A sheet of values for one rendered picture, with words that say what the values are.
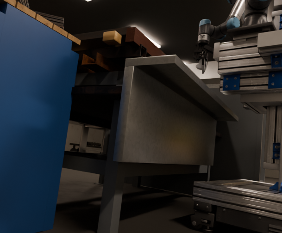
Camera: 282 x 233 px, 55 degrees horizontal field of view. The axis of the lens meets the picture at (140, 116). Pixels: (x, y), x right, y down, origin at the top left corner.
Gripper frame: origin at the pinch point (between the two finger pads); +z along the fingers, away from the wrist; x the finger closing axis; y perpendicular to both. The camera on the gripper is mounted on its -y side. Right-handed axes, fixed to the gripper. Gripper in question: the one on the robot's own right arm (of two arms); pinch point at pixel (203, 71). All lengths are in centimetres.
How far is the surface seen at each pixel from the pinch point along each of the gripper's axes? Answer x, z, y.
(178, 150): 32, 53, 0
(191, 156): 8, 55, 0
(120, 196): 69, 75, 9
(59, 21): 93, 7, 33
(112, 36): 82, 11, 14
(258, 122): -81, 20, -26
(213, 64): -483, -179, 125
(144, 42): 72, 10, 4
